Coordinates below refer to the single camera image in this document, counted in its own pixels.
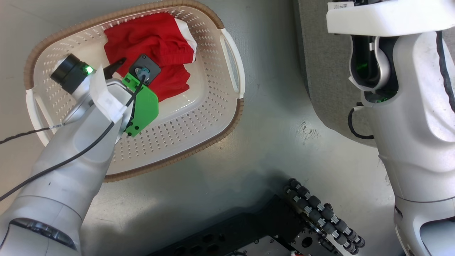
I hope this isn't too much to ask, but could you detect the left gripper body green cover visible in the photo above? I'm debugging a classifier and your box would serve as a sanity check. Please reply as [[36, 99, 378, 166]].
[[89, 66, 160, 138]]

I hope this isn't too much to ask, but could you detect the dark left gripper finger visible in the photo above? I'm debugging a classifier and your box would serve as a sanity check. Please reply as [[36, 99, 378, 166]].
[[103, 57, 127, 80]]

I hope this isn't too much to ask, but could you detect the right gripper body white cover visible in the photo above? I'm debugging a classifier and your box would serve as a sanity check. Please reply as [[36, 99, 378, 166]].
[[326, 0, 455, 36]]

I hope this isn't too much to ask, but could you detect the plain red garment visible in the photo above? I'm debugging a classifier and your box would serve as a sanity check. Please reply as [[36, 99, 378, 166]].
[[103, 12, 198, 102]]

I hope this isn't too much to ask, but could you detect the grey fabric sofa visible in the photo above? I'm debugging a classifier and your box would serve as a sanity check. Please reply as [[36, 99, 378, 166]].
[[293, 0, 379, 147]]

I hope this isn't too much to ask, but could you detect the cream perforated laundry basket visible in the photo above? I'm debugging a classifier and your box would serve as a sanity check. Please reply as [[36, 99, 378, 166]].
[[24, 0, 246, 183]]

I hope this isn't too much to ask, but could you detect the black roller omni wheel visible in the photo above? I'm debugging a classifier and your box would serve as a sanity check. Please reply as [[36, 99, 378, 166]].
[[283, 178, 366, 256]]

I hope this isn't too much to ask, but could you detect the teal left camera connector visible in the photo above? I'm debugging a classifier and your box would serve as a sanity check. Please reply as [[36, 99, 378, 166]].
[[136, 67, 152, 82]]

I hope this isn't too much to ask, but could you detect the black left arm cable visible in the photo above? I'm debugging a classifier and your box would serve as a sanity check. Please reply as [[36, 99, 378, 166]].
[[0, 75, 147, 202]]

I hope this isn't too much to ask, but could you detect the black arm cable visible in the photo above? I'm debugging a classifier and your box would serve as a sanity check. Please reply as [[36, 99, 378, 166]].
[[0, 75, 147, 202], [435, 31, 455, 113], [347, 102, 375, 140]]

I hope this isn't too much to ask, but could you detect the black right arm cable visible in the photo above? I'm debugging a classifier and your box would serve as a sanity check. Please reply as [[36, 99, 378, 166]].
[[435, 31, 455, 113], [347, 102, 375, 140]]

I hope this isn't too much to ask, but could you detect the black braided wire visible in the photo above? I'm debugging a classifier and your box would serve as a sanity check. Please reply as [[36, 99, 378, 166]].
[[0, 122, 66, 146]]

